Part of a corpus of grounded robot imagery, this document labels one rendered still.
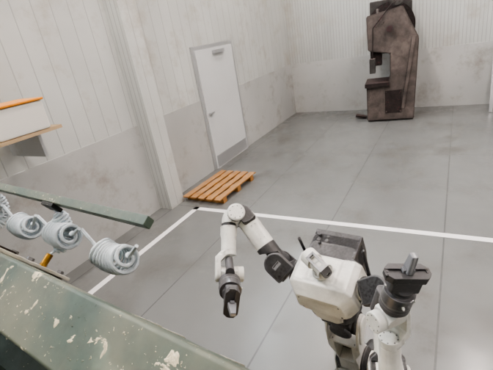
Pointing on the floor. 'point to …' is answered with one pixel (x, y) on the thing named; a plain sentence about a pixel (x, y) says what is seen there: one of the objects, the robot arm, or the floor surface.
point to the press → (410, 56)
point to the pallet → (219, 186)
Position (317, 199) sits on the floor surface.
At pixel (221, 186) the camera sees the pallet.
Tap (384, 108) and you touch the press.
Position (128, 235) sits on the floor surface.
